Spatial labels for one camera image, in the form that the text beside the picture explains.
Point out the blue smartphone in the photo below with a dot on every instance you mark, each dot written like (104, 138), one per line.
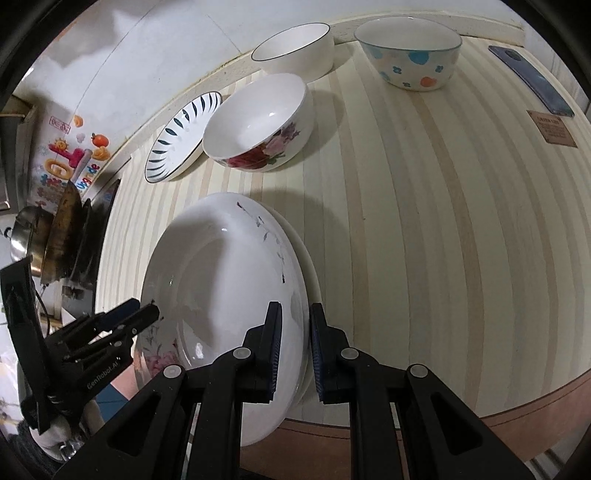
(531, 76)

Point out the black cooktop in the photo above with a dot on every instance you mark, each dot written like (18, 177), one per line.
(99, 230)

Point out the stainless steel pot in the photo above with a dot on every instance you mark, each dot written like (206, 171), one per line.
(25, 235)

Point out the blue striped plate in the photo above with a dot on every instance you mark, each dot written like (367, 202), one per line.
(171, 147)

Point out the striped tablecloth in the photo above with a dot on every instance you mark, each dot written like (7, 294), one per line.
(415, 230)

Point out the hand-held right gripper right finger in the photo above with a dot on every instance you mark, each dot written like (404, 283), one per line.
(316, 350)

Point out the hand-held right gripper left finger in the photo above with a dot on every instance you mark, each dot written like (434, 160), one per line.
(276, 350)

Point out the large white floral plate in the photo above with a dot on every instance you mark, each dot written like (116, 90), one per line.
(217, 286)

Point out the brown cloth label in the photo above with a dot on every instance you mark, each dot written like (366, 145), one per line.
(551, 129)

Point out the red floral white bowl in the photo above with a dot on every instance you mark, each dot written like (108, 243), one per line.
(249, 124)

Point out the black rimmed white bowl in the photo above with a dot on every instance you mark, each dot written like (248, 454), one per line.
(300, 60)

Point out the spotted glass bowl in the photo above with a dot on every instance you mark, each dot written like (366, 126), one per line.
(406, 69)

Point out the black frying pan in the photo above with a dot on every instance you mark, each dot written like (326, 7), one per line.
(64, 230)

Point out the colourful wall sticker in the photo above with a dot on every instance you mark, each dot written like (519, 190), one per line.
(60, 157)

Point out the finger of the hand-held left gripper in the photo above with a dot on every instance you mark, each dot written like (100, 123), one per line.
(143, 321)
(121, 310)

